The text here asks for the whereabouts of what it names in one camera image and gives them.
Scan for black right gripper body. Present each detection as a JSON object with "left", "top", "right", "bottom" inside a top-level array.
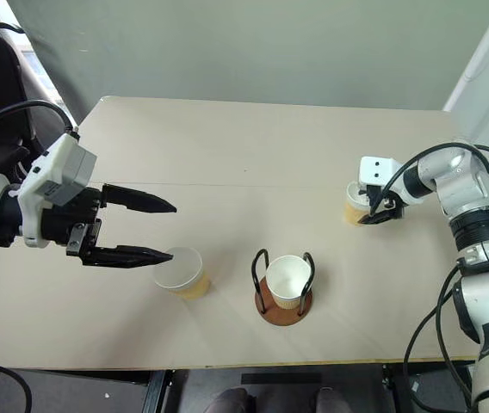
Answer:
[{"left": 366, "top": 184, "right": 404, "bottom": 220}]

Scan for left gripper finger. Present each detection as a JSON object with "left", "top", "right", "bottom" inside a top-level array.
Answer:
[
  {"left": 80, "top": 243, "right": 174, "bottom": 269},
  {"left": 100, "top": 183, "right": 178, "bottom": 215}
]

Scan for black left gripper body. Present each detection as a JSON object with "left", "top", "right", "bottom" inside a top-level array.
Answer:
[{"left": 40, "top": 184, "right": 104, "bottom": 265}]

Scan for yellow paper cup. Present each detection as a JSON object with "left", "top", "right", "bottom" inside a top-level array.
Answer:
[
  {"left": 344, "top": 182, "right": 377, "bottom": 228},
  {"left": 265, "top": 255, "right": 313, "bottom": 311},
  {"left": 152, "top": 246, "right": 213, "bottom": 301}
]

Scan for black table leg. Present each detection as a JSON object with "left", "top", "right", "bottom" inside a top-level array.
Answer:
[
  {"left": 144, "top": 368, "right": 173, "bottom": 413},
  {"left": 381, "top": 364, "right": 414, "bottom": 413}
]

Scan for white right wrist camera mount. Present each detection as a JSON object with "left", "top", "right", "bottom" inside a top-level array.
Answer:
[{"left": 357, "top": 155, "right": 403, "bottom": 191}]

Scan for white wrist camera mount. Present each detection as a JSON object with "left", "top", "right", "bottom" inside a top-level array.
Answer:
[
  {"left": 357, "top": 155, "right": 403, "bottom": 191},
  {"left": 15, "top": 133, "right": 98, "bottom": 250}
]

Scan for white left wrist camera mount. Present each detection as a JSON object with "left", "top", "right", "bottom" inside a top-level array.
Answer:
[{"left": 15, "top": 133, "right": 98, "bottom": 250}]

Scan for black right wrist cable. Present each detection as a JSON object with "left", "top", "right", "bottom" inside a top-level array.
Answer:
[{"left": 381, "top": 143, "right": 489, "bottom": 216}]

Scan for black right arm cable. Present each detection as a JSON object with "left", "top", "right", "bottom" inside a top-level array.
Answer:
[{"left": 402, "top": 257, "right": 464, "bottom": 413}]

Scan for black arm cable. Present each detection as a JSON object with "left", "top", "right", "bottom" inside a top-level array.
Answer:
[
  {"left": 0, "top": 100, "right": 77, "bottom": 139},
  {"left": 402, "top": 257, "right": 464, "bottom": 413}
]

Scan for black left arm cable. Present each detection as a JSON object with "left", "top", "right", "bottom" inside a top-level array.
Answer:
[{"left": 0, "top": 100, "right": 77, "bottom": 139}]

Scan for wire cup holder wooden base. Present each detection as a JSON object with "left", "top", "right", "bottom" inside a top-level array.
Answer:
[{"left": 250, "top": 248, "right": 316, "bottom": 329}]

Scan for black floor cable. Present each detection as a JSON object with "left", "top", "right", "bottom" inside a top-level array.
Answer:
[{"left": 0, "top": 355, "right": 34, "bottom": 413}]

